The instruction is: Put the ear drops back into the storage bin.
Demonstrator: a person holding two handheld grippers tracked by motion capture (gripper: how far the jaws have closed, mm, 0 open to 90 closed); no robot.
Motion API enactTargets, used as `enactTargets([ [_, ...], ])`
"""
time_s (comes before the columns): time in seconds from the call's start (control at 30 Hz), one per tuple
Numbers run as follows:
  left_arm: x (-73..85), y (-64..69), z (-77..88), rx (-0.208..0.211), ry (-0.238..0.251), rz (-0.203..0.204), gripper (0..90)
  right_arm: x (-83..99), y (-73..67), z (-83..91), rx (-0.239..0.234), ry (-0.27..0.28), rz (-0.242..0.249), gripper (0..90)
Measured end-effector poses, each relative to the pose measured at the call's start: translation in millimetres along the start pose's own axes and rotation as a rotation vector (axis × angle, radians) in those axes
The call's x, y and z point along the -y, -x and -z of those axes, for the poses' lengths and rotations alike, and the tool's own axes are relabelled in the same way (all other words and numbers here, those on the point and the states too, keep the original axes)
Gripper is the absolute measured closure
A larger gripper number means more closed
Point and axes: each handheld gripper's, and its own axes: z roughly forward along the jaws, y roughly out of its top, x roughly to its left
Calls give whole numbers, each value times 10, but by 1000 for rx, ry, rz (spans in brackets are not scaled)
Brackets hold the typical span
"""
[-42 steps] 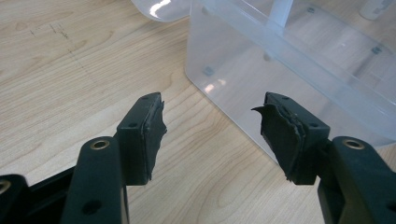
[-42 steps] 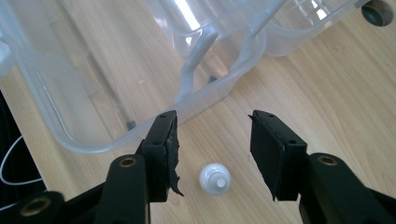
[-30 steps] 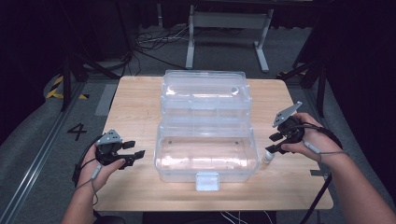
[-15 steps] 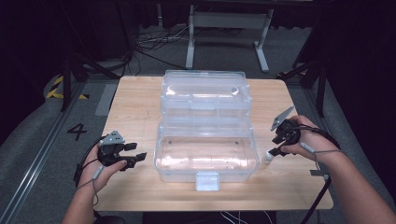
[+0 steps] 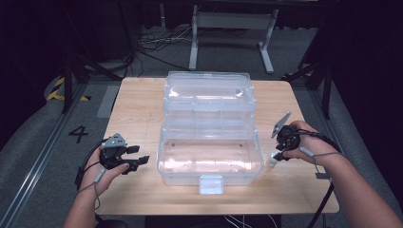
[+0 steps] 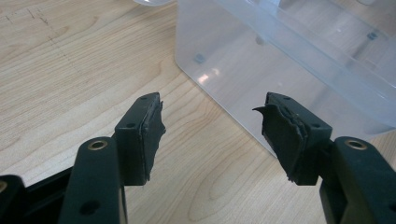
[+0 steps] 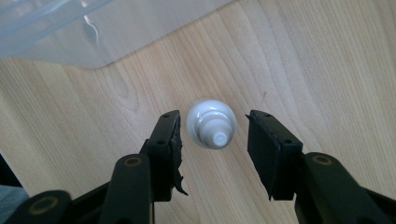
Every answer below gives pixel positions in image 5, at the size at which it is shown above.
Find bundle of floor cables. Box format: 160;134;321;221
136;26;204;80

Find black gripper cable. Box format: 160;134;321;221
73;138;110;192
296;130;344;228

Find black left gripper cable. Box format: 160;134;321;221
73;138;110;192

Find grey right wrist lanyard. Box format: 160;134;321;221
298;145;346;182

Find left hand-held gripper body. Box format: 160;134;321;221
99;132;129;171

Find grey left wrist lanyard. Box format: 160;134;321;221
77;166;107;211

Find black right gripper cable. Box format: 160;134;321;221
296;130;344;228

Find person's left hand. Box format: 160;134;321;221
82;151;130;198

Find small white dropper bottle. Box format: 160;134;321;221
265;151;279;168

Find black metal stand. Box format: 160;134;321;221
61;51;124;114
280;58;335;121

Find person's right hand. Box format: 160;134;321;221
282;120;347;169

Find clear plastic storage box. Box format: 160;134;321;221
156;70;266;196

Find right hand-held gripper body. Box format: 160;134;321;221
270;111;301;153

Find thin white cables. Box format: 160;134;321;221
222;214;279;228

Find grey metal table frame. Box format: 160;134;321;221
188;4;280;75

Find grey wrist lanyard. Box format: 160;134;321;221
77;166;107;211
298;145;346;182

